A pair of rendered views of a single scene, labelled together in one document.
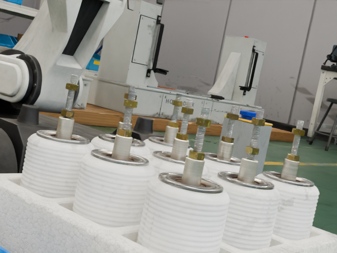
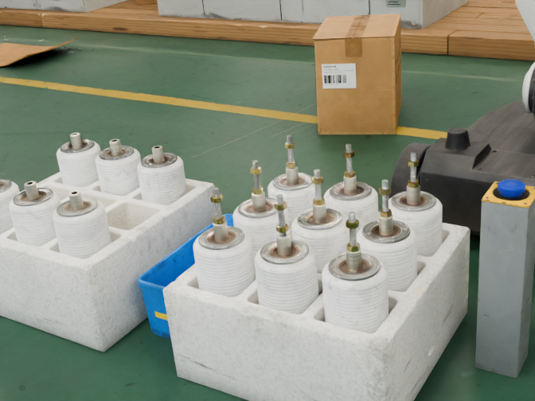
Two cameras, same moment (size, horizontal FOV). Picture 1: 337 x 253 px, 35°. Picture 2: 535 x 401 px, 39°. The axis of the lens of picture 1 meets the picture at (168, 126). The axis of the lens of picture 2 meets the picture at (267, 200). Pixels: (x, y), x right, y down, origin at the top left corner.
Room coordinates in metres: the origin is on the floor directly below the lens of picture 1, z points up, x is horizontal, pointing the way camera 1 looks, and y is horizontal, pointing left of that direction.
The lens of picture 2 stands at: (0.56, -1.12, 0.82)
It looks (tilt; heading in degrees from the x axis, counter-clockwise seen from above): 25 degrees down; 84
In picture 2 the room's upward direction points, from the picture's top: 5 degrees counter-clockwise
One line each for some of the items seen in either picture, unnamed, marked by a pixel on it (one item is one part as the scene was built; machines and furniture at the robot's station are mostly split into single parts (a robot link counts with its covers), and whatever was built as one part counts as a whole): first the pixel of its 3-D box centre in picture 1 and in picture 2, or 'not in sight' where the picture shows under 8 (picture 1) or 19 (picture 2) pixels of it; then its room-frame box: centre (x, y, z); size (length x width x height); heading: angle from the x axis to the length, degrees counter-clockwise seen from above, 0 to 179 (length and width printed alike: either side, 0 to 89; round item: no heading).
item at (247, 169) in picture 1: (247, 171); (283, 244); (0.70, -0.11, 0.26); 0.02 x 0.02 x 0.03
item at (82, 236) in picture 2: not in sight; (87, 251); (0.36, 0.17, 0.16); 0.10 x 0.10 x 0.18
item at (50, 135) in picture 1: (63, 137); (292, 181); (0.76, 0.14, 0.25); 0.08 x 0.08 x 0.01
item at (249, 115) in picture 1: (249, 116); (511, 189); (1.04, -0.15, 0.32); 0.04 x 0.04 x 0.02
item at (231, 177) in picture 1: (245, 181); (284, 251); (0.70, -0.11, 0.25); 0.08 x 0.08 x 0.01
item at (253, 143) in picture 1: (255, 137); (281, 217); (0.70, -0.11, 0.31); 0.01 x 0.01 x 0.08
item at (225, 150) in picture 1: (225, 151); (385, 224); (0.86, -0.10, 0.26); 0.02 x 0.02 x 0.03
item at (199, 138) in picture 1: (199, 139); (217, 209); (0.61, -0.04, 0.30); 0.01 x 0.01 x 0.08
